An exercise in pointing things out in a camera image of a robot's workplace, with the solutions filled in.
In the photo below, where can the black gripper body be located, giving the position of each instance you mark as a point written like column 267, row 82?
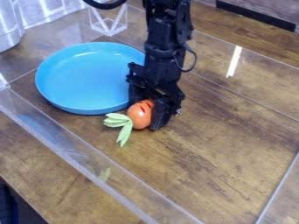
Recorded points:
column 161, row 72

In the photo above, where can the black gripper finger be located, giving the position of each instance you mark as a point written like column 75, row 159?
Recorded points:
column 137, row 93
column 166, row 107

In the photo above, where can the orange toy carrot green leaves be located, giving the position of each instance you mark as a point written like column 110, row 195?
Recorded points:
column 137, row 118

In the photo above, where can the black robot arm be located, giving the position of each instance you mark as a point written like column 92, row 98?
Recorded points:
column 170, row 27

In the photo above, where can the blue round plastic tray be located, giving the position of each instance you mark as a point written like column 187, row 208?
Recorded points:
column 83, row 78

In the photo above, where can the dark baseboard strip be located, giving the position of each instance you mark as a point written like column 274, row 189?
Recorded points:
column 277, row 22

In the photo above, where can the white grey patterned curtain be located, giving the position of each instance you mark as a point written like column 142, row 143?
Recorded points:
column 23, row 14

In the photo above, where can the clear acrylic triangular bracket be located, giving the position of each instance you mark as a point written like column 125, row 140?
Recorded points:
column 108, row 22

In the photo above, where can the clear acrylic enclosure panel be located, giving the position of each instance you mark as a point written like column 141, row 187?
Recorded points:
column 153, row 207

